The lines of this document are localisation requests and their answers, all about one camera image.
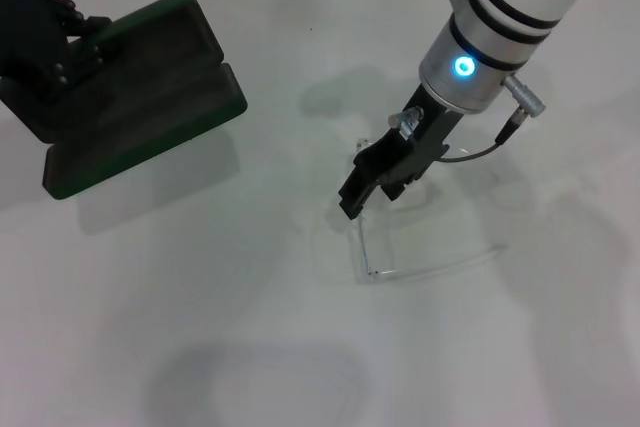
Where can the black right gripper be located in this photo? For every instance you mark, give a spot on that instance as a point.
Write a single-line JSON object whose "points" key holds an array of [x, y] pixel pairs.
{"points": [[425, 137]]}

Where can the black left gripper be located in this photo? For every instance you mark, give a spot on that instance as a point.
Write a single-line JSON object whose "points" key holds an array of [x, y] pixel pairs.
{"points": [[27, 37]]}

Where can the green glasses case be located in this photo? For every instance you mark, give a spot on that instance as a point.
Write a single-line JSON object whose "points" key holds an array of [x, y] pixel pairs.
{"points": [[160, 72]]}

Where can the clear white glasses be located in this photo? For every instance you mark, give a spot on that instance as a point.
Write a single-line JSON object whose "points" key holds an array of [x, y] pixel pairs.
{"points": [[369, 274]]}

